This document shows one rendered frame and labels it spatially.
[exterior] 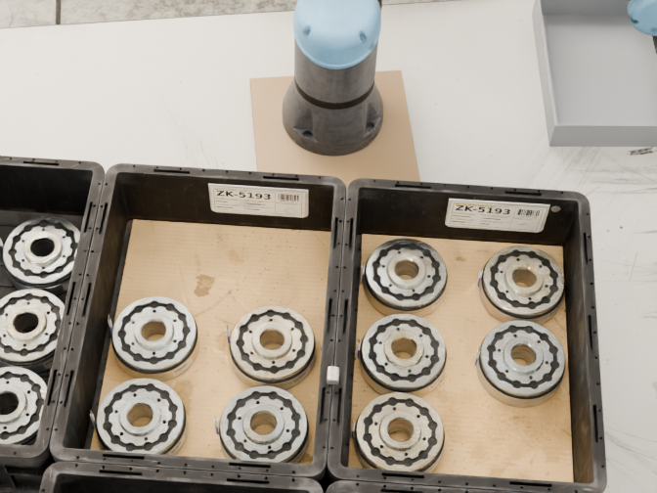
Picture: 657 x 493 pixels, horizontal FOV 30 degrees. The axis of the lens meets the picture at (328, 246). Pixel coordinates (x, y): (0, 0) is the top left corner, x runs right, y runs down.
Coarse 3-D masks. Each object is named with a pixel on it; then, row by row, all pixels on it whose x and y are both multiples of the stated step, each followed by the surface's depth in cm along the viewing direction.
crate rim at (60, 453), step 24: (120, 168) 152; (144, 168) 152; (168, 168) 153; (192, 168) 153; (336, 192) 151; (336, 216) 149; (96, 240) 147; (336, 240) 147; (96, 264) 145; (336, 264) 145; (336, 288) 143; (336, 312) 142; (72, 336) 139; (72, 360) 138; (72, 384) 136; (72, 456) 131; (96, 456) 131; (120, 456) 132; (144, 456) 131; (168, 456) 131
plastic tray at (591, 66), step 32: (544, 0) 196; (576, 0) 196; (608, 0) 196; (544, 32) 190; (576, 32) 197; (608, 32) 197; (640, 32) 197; (544, 64) 189; (576, 64) 193; (608, 64) 193; (640, 64) 193; (544, 96) 189; (576, 96) 189; (608, 96) 190; (640, 96) 190; (576, 128) 181; (608, 128) 181; (640, 128) 181
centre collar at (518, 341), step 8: (512, 344) 147; (520, 344) 147; (528, 344) 147; (536, 344) 147; (504, 352) 146; (536, 352) 146; (504, 360) 146; (512, 360) 146; (536, 360) 146; (512, 368) 145; (520, 368) 145; (528, 368) 145; (536, 368) 145
